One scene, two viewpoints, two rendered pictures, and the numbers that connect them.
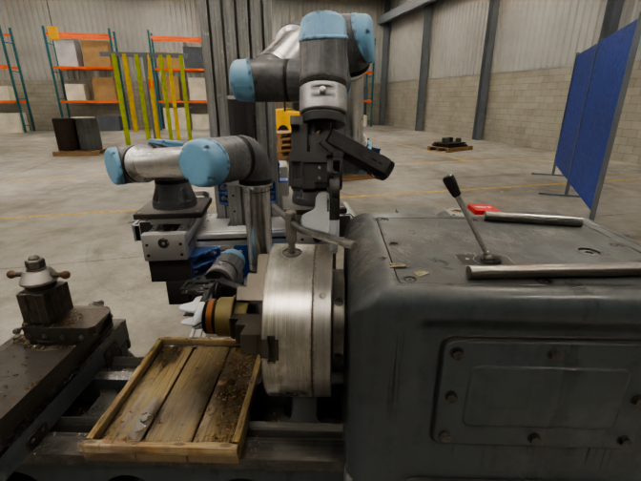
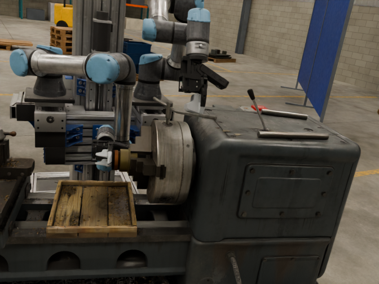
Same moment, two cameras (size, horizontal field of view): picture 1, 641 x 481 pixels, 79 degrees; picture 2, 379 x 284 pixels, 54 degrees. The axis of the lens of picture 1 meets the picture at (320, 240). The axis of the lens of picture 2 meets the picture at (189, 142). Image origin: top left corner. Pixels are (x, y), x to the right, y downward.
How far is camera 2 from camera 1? 67 cm
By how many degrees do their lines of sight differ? 15
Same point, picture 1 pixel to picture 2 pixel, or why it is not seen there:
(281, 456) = (158, 233)
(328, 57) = (203, 31)
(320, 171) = (197, 83)
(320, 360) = (185, 177)
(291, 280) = (171, 137)
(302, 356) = (177, 175)
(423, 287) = (239, 139)
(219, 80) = (87, 7)
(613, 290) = (315, 143)
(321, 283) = (186, 140)
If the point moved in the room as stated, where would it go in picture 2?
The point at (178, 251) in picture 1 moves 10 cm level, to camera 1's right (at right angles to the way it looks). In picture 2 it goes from (60, 125) to (83, 127)
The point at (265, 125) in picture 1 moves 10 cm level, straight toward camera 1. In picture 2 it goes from (115, 41) to (119, 44)
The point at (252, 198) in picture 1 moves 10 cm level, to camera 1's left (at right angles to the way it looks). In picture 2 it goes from (123, 93) to (99, 91)
